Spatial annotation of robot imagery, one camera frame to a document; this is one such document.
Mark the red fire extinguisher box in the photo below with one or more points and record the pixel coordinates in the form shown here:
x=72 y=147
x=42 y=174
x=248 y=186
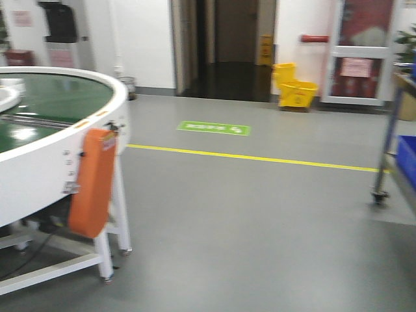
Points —
x=19 y=57

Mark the orange conveyor motor cover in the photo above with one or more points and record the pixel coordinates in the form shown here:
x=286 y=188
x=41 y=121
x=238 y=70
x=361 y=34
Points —
x=89 y=207

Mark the steel shelf rack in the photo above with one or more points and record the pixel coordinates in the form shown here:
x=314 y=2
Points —
x=398 y=152

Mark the green floor sticker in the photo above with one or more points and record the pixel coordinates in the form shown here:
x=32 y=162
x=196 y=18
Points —
x=210 y=127

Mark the round green belt conveyor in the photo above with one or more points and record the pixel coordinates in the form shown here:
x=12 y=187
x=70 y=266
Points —
x=46 y=113

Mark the yellow mop bucket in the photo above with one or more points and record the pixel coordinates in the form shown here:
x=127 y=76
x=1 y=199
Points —
x=294 y=93

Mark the black water dispenser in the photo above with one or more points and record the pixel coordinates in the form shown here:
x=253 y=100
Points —
x=62 y=33

